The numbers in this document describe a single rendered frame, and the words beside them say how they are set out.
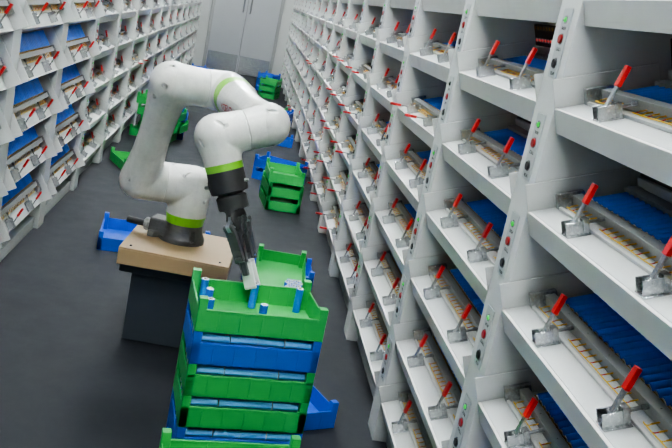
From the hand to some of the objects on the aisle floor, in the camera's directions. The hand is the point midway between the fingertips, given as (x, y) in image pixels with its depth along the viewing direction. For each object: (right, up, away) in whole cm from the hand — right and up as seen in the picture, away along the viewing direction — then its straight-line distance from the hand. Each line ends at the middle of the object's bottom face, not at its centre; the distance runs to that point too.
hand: (249, 273), depth 201 cm
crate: (-2, -16, +132) cm, 133 cm away
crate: (-72, -1, +156) cm, 172 cm away
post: (+47, -68, -30) cm, 88 cm away
